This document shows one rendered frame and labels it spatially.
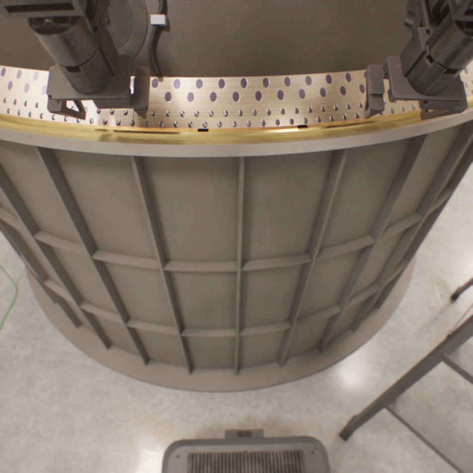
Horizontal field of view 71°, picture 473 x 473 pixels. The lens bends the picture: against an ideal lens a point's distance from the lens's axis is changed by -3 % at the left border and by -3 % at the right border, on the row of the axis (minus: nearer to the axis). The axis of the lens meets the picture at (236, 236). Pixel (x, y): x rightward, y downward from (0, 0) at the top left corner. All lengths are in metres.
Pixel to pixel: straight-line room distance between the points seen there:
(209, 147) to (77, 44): 0.25
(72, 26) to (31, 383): 1.54
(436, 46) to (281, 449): 1.11
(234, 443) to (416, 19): 1.16
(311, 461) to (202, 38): 1.16
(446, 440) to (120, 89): 1.29
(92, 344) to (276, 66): 1.41
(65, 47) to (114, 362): 1.37
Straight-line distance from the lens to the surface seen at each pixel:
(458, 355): 1.12
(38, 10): 0.43
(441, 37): 0.49
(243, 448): 1.24
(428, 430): 1.35
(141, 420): 1.56
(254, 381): 1.54
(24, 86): 0.74
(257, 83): 0.62
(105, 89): 0.51
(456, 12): 0.45
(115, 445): 1.57
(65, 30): 0.43
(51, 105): 0.56
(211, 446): 1.24
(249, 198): 0.72
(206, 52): 0.62
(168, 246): 0.85
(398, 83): 0.54
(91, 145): 0.64
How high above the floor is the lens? 1.48
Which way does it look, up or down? 49 degrees down
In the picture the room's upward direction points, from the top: 1 degrees clockwise
